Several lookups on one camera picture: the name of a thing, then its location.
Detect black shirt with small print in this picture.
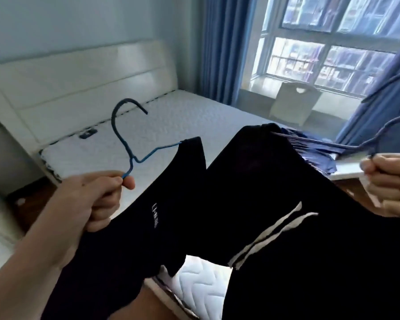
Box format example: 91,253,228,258
42,136,208,320

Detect white quilted mattress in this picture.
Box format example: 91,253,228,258
39,89,365,320

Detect grey wire clothes hanger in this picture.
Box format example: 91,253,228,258
270,111,400,159
361,70,400,104

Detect large white-framed window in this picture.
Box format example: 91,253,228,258
252,0,400,98

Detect blue wire clothes hanger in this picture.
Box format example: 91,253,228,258
111,98,183,179

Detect dark blue garment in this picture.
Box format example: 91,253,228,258
279,127,338,176

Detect white chair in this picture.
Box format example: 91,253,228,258
269,81,323,128

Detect person's left hand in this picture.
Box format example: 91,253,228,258
49,170,136,238

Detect blue curtain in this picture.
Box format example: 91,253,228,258
199,0,258,106
334,35,400,156

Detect person's right hand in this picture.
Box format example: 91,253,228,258
360,153,400,218

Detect black trousers with white stripes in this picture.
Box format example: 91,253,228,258
186,122,400,320

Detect person's left forearm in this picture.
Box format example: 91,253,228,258
0,210,82,320

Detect white bed headboard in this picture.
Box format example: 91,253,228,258
0,39,179,157

